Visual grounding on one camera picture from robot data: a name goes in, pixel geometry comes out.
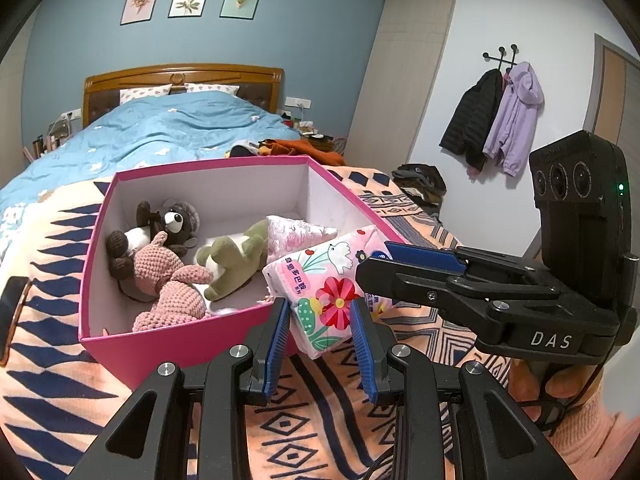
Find bedside table with bottles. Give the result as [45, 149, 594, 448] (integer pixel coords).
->
[22, 112, 76, 163]

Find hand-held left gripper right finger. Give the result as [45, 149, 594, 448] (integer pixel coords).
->
[349, 299, 576, 480]

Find smartphone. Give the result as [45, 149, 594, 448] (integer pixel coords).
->
[0, 276, 32, 367]

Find pink cardboard box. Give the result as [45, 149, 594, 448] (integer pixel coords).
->
[79, 156, 408, 391]

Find green frog plush toy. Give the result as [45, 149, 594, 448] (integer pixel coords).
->
[194, 219, 271, 301]

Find person's right hand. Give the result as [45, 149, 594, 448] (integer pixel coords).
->
[507, 357, 608, 423]

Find orange clothes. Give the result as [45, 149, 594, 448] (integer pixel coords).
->
[227, 137, 346, 168]

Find pink brocade drawstring pouch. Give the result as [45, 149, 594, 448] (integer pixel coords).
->
[266, 215, 338, 263]

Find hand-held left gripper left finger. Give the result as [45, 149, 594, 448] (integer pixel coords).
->
[65, 299, 292, 480]

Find black wall coat rack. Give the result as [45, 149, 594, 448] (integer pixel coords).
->
[481, 45, 519, 70]

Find brown raccoon plush toy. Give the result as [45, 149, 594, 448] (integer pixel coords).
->
[106, 199, 202, 281]

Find white dotted pillow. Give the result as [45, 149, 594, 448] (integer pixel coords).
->
[184, 82, 240, 96]
[119, 85, 173, 103]

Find floral tissue pack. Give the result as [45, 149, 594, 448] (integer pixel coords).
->
[262, 225, 393, 360]

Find cluttered bedside table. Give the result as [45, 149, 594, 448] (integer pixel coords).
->
[285, 110, 348, 166]

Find orange patterned blanket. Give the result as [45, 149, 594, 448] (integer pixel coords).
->
[0, 162, 551, 480]

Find beige wardrobe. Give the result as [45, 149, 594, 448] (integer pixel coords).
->
[347, 0, 460, 166]

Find black hanging jacket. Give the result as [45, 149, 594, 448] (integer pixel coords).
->
[439, 69, 503, 172]

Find wooden door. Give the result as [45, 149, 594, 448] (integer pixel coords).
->
[580, 32, 640, 176]

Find blue duvet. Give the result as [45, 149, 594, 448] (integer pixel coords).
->
[0, 95, 301, 216]

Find wooden headboard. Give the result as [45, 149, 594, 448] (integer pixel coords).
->
[82, 63, 285, 128]

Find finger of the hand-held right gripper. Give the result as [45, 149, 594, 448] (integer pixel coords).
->
[384, 241, 546, 286]
[355, 255, 563, 328]

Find pink crocheted plush toy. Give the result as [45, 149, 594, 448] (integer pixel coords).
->
[131, 230, 213, 333]

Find purple hanging hoodie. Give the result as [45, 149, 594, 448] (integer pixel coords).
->
[482, 61, 545, 177]

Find person's right forearm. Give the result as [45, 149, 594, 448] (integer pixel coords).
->
[537, 355, 640, 480]

